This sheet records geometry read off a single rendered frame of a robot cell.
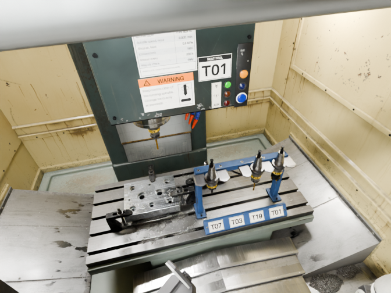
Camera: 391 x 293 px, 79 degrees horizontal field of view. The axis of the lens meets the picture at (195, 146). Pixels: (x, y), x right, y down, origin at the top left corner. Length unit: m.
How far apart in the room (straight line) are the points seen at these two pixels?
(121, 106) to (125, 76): 0.09
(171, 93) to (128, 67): 0.14
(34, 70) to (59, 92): 0.19
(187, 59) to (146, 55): 0.11
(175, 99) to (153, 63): 0.13
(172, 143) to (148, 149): 0.17
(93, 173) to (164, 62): 1.67
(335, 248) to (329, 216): 0.18
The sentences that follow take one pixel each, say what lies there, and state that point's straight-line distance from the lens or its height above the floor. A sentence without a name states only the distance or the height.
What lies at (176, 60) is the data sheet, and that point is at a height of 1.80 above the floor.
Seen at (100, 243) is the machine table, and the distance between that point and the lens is 1.39.
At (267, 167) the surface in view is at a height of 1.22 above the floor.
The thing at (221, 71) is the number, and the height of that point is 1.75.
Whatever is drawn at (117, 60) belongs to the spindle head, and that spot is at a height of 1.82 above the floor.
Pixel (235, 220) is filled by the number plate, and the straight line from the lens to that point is 1.30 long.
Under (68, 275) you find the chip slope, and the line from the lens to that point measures 1.65.
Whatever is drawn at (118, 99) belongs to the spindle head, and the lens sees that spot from 0.72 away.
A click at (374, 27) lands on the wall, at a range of 1.38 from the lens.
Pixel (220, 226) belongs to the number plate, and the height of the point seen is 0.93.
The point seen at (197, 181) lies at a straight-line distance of 1.09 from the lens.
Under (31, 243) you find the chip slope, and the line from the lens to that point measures 1.75.
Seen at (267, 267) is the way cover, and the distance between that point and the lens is 1.44.
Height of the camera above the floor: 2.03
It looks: 40 degrees down
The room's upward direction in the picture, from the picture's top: 4 degrees counter-clockwise
